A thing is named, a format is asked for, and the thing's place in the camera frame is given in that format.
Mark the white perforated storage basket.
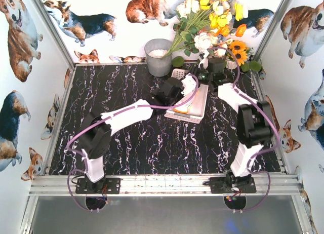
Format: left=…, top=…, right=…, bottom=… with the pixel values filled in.
left=164, top=84, right=209, bottom=124

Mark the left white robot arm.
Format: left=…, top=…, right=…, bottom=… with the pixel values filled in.
left=78, top=77, right=192, bottom=183

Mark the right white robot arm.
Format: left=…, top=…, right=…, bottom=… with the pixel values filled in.
left=189, top=58, right=278, bottom=178

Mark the small sunflower pot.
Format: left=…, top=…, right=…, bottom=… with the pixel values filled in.
left=221, top=40, right=253, bottom=70

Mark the grey metal bucket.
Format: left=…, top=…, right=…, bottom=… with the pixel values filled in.
left=144, top=38, right=172, bottom=77

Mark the artificial flower bouquet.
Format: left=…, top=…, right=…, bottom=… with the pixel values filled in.
left=166, top=0, right=249, bottom=56

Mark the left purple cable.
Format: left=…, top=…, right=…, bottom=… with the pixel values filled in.
left=65, top=74, right=200, bottom=212

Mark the purple cable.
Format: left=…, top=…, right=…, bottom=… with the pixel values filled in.
left=65, top=74, right=200, bottom=212
left=206, top=46, right=281, bottom=211

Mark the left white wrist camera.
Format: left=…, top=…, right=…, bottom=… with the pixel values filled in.
left=181, top=74, right=197, bottom=96

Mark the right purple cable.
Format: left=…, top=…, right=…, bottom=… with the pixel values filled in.
left=206, top=46, right=281, bottom=211

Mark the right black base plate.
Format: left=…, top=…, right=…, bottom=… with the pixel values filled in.
left=202, top=172, right=257, bottom=193

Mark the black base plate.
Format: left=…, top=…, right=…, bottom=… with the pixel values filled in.
left=75, top=176, right=121, bottom=194
left=202, top=172, right=257, bottom=193

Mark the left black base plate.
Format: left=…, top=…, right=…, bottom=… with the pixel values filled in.
left=75, top=176, right=121, bottom=194

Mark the front aluminium rail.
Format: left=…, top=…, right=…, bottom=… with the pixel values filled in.
left=28, top=173, right=302, bottom=197

